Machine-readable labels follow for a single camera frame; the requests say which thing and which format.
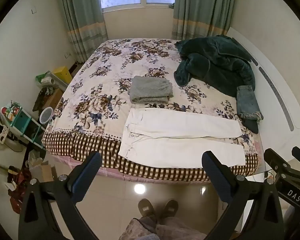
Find brown slipper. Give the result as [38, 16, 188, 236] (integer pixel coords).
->
[138, 198, 154, 217]
[162, 199, 179, 218]

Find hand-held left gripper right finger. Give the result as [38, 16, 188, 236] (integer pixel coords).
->
[201, 151, 284, 240]

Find white pants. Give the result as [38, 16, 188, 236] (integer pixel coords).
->
[118, 108, 246, 168]

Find dark green plush blanket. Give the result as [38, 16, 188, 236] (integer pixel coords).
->
[174, 35, 256, 98]

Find yellow box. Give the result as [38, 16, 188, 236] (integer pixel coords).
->
[52, 66, 72, 84]

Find bed with floral sheet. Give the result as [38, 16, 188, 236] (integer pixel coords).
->
[41, 38, 263, 182]

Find grey folded pants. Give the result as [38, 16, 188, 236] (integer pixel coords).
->
[129, 76, 174, 105]

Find clear plastic bag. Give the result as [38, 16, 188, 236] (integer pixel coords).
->
[27, 150, 47, 168]

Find green plastic bag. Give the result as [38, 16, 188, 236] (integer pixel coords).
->
[35, 73, 50, 83]

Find person's legs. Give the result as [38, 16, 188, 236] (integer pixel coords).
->
[118, 214, 207, 240]

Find white headboard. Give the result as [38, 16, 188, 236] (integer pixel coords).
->
[226, 27, 300, 153]

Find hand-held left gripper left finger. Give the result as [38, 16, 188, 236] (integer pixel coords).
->
[18, 151, 102, 240]

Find white bucket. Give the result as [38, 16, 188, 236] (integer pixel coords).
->
[39, 107, 54, 124]

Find red cloth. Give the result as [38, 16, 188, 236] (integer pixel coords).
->
[7, 166, 32, 215]

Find green curtain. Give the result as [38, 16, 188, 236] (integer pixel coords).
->
[171, 0, 237, 40]
[57, 0, 108, 63]

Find teal shelf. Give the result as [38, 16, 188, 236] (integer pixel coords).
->
[10, 106, 47, 151]

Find clear plastic roll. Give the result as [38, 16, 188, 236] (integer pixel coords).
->
[41, 77, 57, 86]

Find blue denim jeans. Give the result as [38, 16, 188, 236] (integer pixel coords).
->
[236, 85, 264, 124]

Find small cardboard box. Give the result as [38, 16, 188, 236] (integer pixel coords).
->
[41, 164, 55, 183]

